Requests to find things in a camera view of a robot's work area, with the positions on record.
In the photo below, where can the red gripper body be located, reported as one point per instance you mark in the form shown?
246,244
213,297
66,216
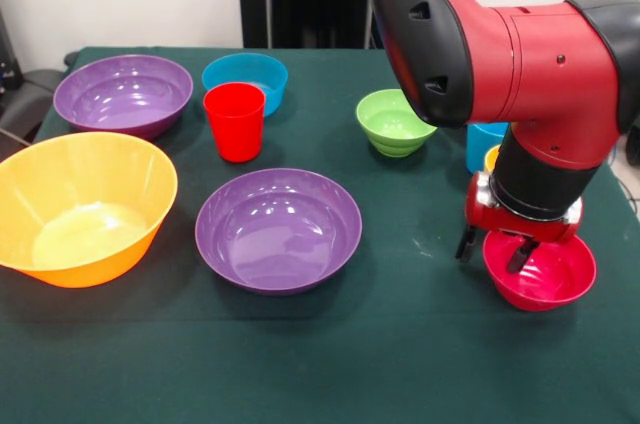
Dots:
520,226

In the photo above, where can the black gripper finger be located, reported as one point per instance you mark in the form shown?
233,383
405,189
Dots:
467,244
520,256

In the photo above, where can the pink bowl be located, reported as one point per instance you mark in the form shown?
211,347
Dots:
550,279

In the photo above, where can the purple bowl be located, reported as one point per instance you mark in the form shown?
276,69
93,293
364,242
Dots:
125,94
277,234

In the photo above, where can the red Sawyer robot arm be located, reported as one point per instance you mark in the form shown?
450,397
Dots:
525,69

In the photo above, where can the yellow cup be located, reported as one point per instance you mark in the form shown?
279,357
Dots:
491,159

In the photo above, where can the blue cup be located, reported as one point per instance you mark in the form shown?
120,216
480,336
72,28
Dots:
477,149

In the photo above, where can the green bowl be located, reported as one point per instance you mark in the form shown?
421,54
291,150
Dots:
390,124

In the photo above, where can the dark green tablecloth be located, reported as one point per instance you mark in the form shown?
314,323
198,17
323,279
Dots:
320,354

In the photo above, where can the red cup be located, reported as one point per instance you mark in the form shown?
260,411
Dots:
234,129

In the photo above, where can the blue bowl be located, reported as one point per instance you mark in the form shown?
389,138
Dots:
245,71

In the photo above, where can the large yellow bowl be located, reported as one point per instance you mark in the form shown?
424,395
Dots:
85,209

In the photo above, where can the black wheeled base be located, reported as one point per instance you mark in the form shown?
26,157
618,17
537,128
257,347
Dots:
30,94

